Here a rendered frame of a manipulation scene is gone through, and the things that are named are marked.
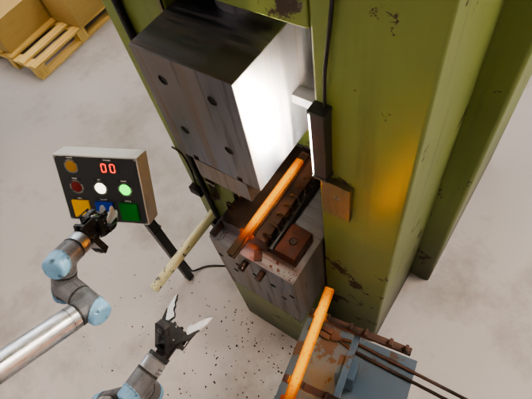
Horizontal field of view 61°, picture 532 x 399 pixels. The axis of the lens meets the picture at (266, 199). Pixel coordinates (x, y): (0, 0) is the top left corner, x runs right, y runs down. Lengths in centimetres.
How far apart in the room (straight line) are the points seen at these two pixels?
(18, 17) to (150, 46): 351
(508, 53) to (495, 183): 173
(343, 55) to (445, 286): 189
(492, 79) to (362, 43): 62
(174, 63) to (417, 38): 50
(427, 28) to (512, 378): 202
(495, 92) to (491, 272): 145
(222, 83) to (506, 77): 79
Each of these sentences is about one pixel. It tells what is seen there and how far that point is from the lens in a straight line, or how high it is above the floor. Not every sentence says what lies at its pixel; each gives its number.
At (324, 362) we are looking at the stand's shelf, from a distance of 166.
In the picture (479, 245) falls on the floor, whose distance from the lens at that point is 277.
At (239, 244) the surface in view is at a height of 101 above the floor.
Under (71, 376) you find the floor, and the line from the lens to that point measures 281.
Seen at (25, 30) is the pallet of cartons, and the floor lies 19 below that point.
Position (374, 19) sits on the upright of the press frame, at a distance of 83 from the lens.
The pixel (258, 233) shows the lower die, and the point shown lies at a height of 99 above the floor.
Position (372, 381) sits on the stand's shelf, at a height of 76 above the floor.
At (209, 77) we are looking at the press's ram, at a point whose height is 176.
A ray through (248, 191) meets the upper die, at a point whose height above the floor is 132.
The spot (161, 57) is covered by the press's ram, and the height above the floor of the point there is 176.
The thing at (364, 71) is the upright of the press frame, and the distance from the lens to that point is 91.
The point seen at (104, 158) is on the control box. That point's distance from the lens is 171.
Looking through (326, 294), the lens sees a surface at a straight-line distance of 144.
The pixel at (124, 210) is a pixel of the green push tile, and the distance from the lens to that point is 177.
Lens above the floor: 239
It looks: 57 degrees down
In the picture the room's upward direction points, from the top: 15 degrees counter-clockwise
